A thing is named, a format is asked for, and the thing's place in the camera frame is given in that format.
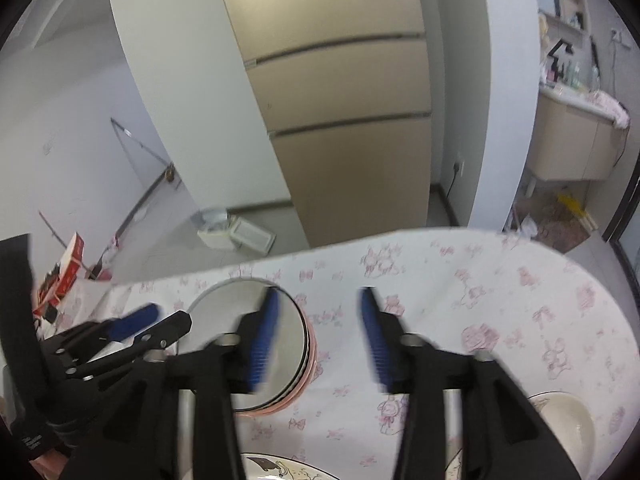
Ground small deep cartoon print plate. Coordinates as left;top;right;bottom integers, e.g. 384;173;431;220
445;392;597;480

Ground pink towel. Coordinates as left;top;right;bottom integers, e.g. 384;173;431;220
582;90;630;129

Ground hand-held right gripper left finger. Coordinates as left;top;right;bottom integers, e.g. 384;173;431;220
60;287;281;480

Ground thin metal stick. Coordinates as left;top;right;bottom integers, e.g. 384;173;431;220
39;212;69;249

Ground red cardboard box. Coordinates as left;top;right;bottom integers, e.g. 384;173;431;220
32;231;86;319

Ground beige vanity cabinet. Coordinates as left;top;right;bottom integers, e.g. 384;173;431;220
529;85;629;182

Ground white trash bin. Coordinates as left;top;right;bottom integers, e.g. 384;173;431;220
196;207;236;250

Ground white ribbed bowl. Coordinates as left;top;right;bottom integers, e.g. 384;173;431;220
185;280;307;410

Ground gold refrigerator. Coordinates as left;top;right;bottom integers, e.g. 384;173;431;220
210;0;434;250

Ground white rectangular lid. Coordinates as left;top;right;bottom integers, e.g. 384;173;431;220
232;219;277;254

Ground toiletry bottles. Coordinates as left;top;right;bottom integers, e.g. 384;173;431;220
560;59;602;92

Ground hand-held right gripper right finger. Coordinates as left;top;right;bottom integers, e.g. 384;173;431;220
360;286;584;480

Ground flower print glass door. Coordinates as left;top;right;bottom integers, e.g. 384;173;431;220
602;125;640;307

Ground black faucet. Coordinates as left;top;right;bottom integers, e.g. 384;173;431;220
547;39;574;84

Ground low wall socket with cable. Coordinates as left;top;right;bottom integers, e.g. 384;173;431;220
444;159;467;227

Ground large cartoon print plate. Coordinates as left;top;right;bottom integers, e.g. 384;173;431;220
240;452;347;480

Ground mop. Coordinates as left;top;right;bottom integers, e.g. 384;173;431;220
110;117;177;184

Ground yellow floor brush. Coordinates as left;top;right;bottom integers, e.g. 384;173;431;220
557;194;599;231

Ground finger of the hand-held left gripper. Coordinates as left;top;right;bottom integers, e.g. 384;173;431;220
107;303;160;341
127;311;193;361

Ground white tablecloth pink print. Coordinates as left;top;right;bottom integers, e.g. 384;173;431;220
30;227;634;480

